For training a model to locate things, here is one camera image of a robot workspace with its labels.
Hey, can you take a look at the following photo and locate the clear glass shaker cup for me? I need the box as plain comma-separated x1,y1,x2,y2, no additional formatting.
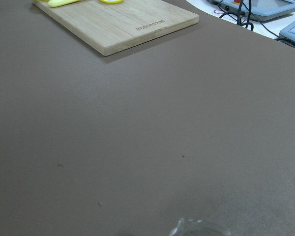
169,217,232,236

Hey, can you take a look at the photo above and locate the wooden cutting board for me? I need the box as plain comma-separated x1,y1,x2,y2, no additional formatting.
33,0,199,56

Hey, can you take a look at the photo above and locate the lemon slice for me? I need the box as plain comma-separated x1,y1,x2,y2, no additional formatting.
101,0,123,4

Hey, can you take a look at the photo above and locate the yellow plastic knife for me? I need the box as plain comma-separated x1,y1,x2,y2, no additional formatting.
48,0,79,7

